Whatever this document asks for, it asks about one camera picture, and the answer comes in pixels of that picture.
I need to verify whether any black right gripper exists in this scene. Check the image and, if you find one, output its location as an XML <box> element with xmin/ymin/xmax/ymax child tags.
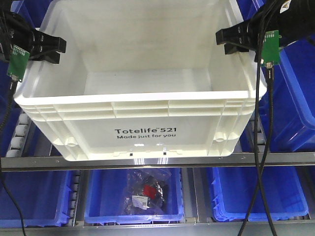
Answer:
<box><xmin>216</xmin><ymin>0</ymin><xmax>290</xmax><ymax>63</ymax></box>

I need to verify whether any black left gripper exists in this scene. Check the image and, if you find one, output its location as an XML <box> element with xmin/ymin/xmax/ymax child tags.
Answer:
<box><xmin>0</xmin><ymin>9</ymin><xmax>66</xmax><ymax>64</ymax></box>

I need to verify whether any white plastic tote crate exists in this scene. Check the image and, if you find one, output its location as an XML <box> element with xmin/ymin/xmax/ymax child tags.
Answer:
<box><xmin>14</xmin><ymin>0</ymin><xmax>266</xmax><ymax>161</ymax></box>

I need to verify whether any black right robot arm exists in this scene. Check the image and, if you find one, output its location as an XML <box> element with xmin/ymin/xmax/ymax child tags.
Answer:
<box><xmin>216</xmin><ymin>0</ymin><xmax>315</xmax><ymax>67</ymax></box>

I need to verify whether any green left circuit board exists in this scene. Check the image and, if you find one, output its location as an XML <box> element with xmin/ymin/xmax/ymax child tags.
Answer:
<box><xmin>7</xmin><ymin>45</ymin><xmax>30</xmax><ymax>83</ymax></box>

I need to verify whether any green circuit board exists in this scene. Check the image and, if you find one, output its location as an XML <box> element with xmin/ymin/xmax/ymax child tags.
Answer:
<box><xmin>7</xmin><ymin>45</ymin><xmax>30</xmax><ymax>83</ymax></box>
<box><xmin>261</xmin><ymin>30</ymin><xmax>280</xmax><ymax>67</ymax></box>

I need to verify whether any green right circuit board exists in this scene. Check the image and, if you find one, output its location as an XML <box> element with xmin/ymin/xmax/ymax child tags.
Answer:
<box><xmin>261</xmin><ymin>30</ymin><xmax>280</xmax><ymax>67</ymax></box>

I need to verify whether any blue bin upper left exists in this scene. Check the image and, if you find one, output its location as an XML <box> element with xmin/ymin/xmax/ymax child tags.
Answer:
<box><xmin>0</xmin><ymin>0</ymin><xmax>54</xmax><ymax>158</ymax></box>

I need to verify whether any blue bin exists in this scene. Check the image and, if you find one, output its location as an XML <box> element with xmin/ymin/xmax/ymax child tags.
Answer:
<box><xmin>85</xmin><ymin>168</ymin><xmax>184</xmax><ymax>225</ymax></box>
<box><xmin>206</xmin><ymin>166</ymin><xmax>310</xmax><ymax>222</ymax></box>
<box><xmin>0</xmin><ymin>0</ymin><xmax>54</xmax><ymax>158</ymax></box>
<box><xmin>246</xmin><ymin>0</ymin><xmax>315</xmax><ymax>153</ymax></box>
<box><xmin>3</xmin><ymin>171</ymin><xmax>73</xmax><ymax>227</ymax></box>

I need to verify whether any blue bin upper right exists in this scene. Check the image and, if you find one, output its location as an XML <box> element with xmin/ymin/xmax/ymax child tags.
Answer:
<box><xmin>246</xmin><ymin>0</ymin><xmax>315</xmax><ymax>153</ymax></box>

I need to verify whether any right white roller track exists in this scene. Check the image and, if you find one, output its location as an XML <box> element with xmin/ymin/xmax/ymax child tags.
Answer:
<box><xmin>247</xmin><ymin>114</ymin><xmax>266</xmax><ymax>153</ymax></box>

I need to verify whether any white roller track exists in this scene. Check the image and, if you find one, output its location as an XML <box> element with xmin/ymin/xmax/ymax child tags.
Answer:
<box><xmin>247</xmin><ymin>114</ymin><xmax>266</xmax><ymax>153</ymax></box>
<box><xmin>5</xmin><ymin>112</ymin><xmax>31</xmax><ymax>158</ymax></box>

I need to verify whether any left white roller track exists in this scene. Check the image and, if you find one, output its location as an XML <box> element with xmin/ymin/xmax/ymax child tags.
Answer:
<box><xmin>5</xmin><ymin>112</ymin><xmax>31</xmax><ymax>158</ymax></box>

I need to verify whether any blue bin lower left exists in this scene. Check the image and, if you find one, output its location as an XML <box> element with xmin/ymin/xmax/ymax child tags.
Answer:
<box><xmin>3</xmin><ymin>171</ymin><xmax>73</xmax><ymax>227</ymax></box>

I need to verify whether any blue bin lower right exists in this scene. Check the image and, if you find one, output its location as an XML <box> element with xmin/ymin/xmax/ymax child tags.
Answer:
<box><xmin>206</xmin><ymin>166</ymin><xmax>310</xmax><ymax>222</ymax></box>

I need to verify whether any blue bin lower middle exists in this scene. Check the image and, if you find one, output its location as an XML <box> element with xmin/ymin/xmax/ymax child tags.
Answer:
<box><xmin>85</xmin><ymin>168</ymin><xmax>184</xmax><ymax>225</ymax></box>

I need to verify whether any clear bag of parts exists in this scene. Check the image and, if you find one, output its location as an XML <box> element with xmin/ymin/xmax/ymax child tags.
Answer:
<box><xmin>121</xmin><ymin>168</ymin><xmax>172</xmax><ymax>215</ymax></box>

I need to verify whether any black cable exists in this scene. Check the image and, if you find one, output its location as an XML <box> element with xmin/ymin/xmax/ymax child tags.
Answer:
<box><xmin>253</xmin><ymin>0</ymin><xmax>279</xmax><ymax>236</ymax></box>
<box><xmin>237</xmin><ymin>62</ymin><xmax>279</xmax><ymax>236</ymax></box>
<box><xmin>0</xmin><ymin>76</ymin><xmax>27</xmax><ymax>236</ymax></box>

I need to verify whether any black left cable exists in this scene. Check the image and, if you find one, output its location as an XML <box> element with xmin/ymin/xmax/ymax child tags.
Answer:
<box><xmin>0</xmin><ymin>76</ymin><xmax>27</xmax><ymax>236</ymax></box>

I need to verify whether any steel shelf front rail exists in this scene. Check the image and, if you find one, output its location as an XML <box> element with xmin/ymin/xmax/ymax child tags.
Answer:
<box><xmin>0</xmin><ymin>151</ymin><xmax>315</xmax><ymax>172</ymax></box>

